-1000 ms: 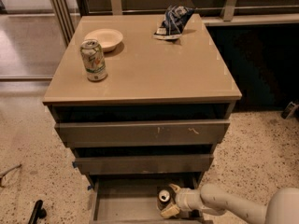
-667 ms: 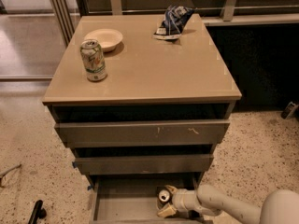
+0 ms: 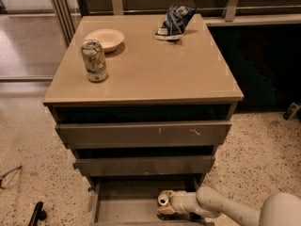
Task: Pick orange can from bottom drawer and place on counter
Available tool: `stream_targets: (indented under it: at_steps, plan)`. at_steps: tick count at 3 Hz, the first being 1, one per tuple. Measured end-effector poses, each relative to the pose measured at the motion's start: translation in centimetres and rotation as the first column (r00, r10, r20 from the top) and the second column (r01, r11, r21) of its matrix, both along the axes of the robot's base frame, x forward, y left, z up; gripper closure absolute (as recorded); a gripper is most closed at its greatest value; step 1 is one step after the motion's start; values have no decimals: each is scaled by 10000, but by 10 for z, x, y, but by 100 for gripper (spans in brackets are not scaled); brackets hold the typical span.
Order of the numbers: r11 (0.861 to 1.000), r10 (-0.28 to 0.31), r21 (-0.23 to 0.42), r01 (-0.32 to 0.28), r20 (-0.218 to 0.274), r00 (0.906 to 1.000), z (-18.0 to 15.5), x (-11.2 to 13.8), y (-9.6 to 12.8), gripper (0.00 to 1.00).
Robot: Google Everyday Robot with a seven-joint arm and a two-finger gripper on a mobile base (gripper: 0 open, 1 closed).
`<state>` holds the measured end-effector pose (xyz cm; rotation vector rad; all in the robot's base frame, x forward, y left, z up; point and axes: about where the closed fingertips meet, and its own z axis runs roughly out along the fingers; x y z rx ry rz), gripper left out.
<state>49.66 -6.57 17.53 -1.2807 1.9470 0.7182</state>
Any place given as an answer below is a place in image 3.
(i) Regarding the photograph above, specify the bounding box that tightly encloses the orange soda can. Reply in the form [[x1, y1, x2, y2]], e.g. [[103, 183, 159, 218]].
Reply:
[[157, 193, 169, 207]]

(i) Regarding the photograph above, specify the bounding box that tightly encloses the grey open bottom drawer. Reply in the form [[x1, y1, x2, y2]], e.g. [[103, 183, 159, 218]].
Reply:
[[89, 176, 214, 226]]

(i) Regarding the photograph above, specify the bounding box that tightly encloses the dark object at right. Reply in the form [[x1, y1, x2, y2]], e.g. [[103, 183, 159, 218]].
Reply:
[[283, 103, 301, 121]]

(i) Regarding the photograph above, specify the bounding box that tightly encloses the grey top drawer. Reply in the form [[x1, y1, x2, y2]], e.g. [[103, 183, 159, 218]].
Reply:
[[55, 121, 231, 149]]

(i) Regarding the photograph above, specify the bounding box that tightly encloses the grey middle drawer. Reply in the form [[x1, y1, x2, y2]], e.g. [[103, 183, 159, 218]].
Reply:
[[75, 155, 215, 176]]

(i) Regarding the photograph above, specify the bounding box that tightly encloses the black object on floor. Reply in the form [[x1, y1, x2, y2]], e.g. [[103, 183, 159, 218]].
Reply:
[[28, 202, 47, 226]]

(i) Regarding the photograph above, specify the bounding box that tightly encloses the white shallow bowl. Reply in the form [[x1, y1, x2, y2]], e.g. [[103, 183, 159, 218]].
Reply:
[[86, 29, 124, 53]]

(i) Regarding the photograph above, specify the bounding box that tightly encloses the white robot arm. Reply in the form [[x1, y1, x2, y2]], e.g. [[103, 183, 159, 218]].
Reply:
[[157, 186, 301, 226]]

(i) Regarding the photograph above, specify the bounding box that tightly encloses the thin metal rod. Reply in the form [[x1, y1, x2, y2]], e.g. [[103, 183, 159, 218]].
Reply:
[[0, 164, 22, 188]]

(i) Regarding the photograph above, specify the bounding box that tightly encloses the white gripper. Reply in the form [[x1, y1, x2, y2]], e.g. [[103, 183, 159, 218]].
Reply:
[[157, 190, 200, 216]]

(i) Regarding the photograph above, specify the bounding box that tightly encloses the grey three-drawer cabinet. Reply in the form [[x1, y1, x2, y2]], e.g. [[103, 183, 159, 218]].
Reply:
[[42, 13, 245, 226]]

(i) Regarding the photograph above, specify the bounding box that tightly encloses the blue white sneaker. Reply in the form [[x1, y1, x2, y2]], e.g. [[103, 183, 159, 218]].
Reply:
[[154, 6, 196, 40]]

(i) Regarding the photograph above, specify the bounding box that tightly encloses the green white soda can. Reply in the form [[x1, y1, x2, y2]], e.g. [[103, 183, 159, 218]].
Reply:
[[81, 40, 108, 82]]

